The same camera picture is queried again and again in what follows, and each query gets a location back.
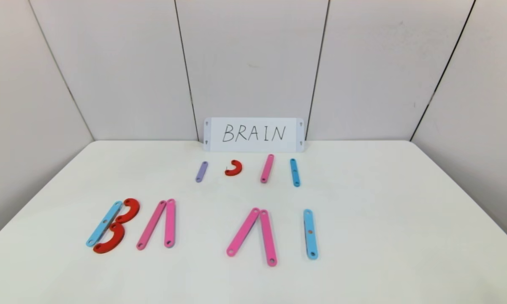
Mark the long pink bar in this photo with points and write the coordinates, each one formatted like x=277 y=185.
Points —
x=170 y=223
x=151 y=225
x=268 y=238
x=243 y=232

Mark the white BRAIN sign card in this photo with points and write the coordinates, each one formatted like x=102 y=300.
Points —
x=253 y=145

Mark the blue bar with orange dot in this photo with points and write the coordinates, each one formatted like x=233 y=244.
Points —
x=310 y=242

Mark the short blue bar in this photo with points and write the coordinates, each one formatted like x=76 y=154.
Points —
x=295 y=172

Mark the large red curved piece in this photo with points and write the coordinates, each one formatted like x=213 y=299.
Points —
x=133 y=210
x=116 y=240

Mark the medium pink bar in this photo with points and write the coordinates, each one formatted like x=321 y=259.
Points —
x=267 y=169

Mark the small red curved piece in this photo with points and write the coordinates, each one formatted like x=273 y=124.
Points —
x=238 y=167

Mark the long blue bar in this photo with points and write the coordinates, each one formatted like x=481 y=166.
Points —
x=104 y=223

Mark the short purple bar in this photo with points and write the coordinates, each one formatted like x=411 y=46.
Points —
x=201 y=171

